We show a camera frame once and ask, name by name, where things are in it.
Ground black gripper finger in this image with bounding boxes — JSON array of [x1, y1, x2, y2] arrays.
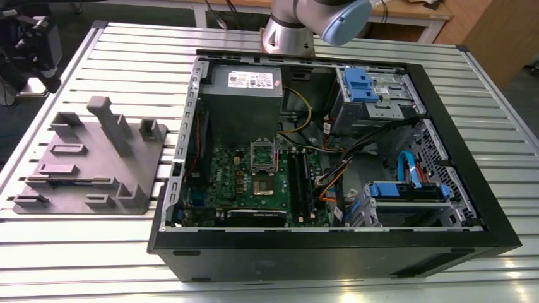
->
[[25, 69, 63, 94]]

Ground CPU socket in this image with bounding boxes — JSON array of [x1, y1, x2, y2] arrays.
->
[[251, 175, 278, 197]]

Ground grey plastic parts rack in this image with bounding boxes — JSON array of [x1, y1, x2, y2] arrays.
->
[[11, 96, 170, 216]]

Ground grey power supply box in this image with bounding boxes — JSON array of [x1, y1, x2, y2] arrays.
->
[[198, 64, 285, 148]]

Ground white label sticker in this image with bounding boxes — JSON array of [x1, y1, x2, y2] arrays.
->
[[227, 71, 275, 90]]

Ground green motherboard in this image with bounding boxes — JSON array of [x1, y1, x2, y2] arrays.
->
[[185, 143, 334, 228]]

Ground black graphics card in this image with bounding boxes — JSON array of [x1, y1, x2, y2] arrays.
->
[[217, 208, 289, 227]]

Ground black RAM slot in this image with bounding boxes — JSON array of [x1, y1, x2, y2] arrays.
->
[[289, 150, 307, 223], [299, 150, 318, 220]]

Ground blue plastic drive carrier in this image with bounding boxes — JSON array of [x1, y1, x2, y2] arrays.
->
[[343, 68, 381, 104]]

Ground silver drive cage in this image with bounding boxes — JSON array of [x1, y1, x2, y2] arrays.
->
[[330, 66, 426, 136]]

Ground black PC case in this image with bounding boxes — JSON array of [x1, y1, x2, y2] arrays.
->
[[146, 47, 524, 283]]

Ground black disk in blue carrier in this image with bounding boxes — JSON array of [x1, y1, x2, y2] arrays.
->
[[369, 181, 451, 203]]

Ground wooden desk white legs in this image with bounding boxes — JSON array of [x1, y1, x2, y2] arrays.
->
[[369, 0, 455, 44]]

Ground silver disk bay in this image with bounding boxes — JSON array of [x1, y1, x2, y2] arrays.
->
[[349, 181, 481, 229]]

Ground wooden cabinet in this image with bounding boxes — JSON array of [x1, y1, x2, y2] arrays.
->
[[435, 0, 539, 91]]

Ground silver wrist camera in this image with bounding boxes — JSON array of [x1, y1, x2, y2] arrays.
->
[[42, 20, 65, 73]]

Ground thin red wire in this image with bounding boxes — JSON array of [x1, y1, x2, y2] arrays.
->
[[189, 105, 210, 174]]

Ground yellow wire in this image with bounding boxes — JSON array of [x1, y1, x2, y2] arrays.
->
[[278, 86, 314, 136]]

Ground orange wire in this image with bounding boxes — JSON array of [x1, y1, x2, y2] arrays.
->
[[319, 170, 351, 203]]

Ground black wire bundle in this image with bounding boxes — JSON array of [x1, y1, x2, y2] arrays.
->
[[314, 116, 425, 187]]

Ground blue flat wire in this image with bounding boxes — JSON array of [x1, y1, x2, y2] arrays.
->
[[397, 150, 427, 189]]

